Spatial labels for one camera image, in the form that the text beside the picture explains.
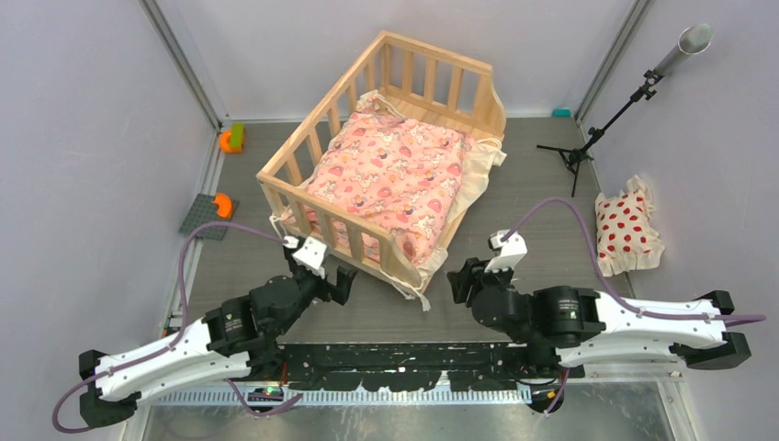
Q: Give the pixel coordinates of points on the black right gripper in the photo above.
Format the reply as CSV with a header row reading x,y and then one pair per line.
x,y
472,273

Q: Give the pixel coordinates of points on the small teal block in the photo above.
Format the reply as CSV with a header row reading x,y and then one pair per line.
x,y
561,113

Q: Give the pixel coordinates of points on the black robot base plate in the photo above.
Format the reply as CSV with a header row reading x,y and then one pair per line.
x,y
407,367

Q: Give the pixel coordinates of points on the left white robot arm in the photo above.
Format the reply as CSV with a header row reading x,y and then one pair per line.
x,y
236,341

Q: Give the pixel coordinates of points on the grey building block plate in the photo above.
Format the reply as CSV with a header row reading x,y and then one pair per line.
x,y
201,211

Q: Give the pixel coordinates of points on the wooden slatted pet bed frame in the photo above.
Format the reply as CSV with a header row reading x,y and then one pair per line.
x,y
420,80

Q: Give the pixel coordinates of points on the orange and green toy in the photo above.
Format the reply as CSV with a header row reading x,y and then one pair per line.
x,y
233,139

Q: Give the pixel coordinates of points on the orange arch toy block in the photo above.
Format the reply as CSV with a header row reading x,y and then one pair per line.
x,y
223,206

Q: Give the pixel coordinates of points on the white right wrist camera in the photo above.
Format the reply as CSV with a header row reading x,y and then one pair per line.
x,y
509,248

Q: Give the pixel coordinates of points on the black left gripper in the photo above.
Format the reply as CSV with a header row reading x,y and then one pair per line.
x,y
339,291

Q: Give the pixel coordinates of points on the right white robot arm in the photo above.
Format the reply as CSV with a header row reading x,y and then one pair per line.
x,y
566,327

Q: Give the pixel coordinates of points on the white strawberry print pillow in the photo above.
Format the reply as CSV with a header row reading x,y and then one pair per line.
x,y
625,239

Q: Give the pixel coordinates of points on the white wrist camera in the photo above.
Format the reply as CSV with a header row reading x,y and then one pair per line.
x,y
311,253
509,248

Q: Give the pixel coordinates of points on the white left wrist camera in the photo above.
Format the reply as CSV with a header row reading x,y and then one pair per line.
x,y
311,253

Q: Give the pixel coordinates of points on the microphone on black stand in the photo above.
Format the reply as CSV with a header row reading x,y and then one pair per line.
x,y
692,41

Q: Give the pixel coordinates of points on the pink unicorn print cushion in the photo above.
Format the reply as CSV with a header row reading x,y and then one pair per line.
x,y
387,194

